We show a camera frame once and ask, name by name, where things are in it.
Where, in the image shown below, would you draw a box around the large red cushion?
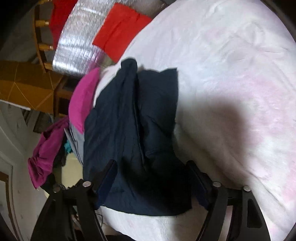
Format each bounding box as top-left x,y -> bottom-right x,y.
49,0 -> 77,49

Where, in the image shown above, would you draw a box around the grey garment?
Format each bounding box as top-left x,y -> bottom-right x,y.
64,122 -> 84,166

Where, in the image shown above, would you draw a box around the teal garment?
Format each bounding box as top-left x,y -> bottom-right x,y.
64,140 -> 73,155

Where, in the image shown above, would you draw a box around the navy blue puffer jacket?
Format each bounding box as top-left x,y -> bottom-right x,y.
82,58 -> 194,217

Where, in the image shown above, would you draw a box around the magenta pillow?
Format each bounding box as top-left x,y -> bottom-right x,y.
68,67 -> 100,134

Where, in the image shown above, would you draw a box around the white bed quilt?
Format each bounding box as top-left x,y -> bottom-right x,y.
92,0 -> 296,241

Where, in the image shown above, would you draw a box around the silver foil insulation panel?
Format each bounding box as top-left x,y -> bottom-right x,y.
52,0 -> 167,77

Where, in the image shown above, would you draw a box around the purple fleece jacket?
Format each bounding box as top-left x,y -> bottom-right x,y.
28,116 -> 69,189

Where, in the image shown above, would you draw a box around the red pillow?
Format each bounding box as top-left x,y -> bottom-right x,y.
92,3 -> 152,63

